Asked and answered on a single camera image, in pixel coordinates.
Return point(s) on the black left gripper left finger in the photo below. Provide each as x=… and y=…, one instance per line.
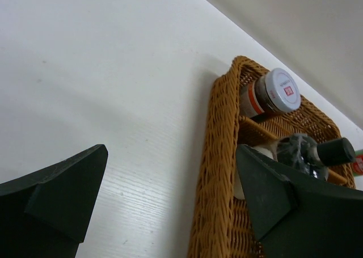
x=47, y=213

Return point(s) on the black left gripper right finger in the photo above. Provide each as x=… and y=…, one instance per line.
x=296, y=215

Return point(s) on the dark sauce bottle black cap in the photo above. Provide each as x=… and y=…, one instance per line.
x=301, y=153

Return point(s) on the spice jar white red lid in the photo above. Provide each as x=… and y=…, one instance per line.
x=271, y=95

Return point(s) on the brown wicker basket tray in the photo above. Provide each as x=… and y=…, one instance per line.
x=221, y=225

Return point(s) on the red chili sauce bottle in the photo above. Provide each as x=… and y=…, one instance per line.
x=357, y=167

